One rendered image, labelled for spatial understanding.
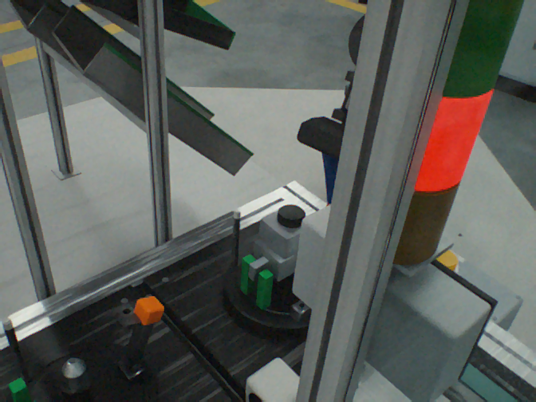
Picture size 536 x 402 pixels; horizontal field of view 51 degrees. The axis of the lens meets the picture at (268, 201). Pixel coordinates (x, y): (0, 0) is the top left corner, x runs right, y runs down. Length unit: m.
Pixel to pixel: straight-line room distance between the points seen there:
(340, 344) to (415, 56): 0.18
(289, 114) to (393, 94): 1.03
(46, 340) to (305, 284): 0.35
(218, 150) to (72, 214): 0.31
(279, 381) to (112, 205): 0.51
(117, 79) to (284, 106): 0.67
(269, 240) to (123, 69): 0.26
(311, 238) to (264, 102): 0.96
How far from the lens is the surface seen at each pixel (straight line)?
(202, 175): 1.04
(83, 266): 0.88
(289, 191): 0.86
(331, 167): 0.61
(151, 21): 0.63
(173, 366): 0.61
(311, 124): 0.53
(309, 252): 0.37
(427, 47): 0.23
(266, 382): 0.58
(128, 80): 0.68
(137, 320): 0.53
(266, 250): 0.61
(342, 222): 0.28
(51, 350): 0.65
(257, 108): 1.27
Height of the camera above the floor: 1.47
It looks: 38 degrees down
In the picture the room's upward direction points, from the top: 5 degrees clockwise
